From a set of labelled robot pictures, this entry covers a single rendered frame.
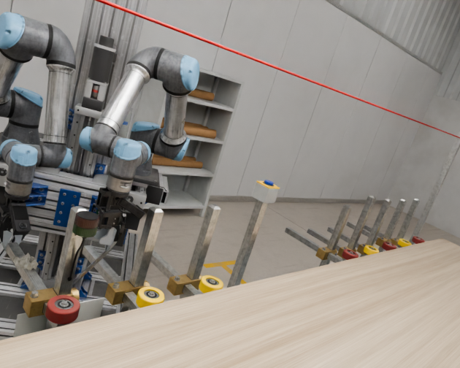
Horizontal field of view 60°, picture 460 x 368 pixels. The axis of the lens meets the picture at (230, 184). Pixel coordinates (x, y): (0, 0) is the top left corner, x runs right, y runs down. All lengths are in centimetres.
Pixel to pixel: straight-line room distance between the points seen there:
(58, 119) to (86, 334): 76
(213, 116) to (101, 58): 279
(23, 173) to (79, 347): 60
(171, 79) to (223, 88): 301
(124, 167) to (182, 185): 359
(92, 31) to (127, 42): 15
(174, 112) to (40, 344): 97
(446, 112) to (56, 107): 814
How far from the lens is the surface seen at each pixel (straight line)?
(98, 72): 190
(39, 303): 123
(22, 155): 138
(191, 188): 474
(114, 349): 106
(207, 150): 457
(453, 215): 881
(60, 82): 154
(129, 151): 120
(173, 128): 170
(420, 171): 903
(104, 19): 198
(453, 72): 920
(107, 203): 125
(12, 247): 148
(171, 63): 151
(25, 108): 187
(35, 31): 152
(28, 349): 104
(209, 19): 446
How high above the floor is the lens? 158
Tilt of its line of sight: 15 degrees down
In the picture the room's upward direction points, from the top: 18 degrees clockwise
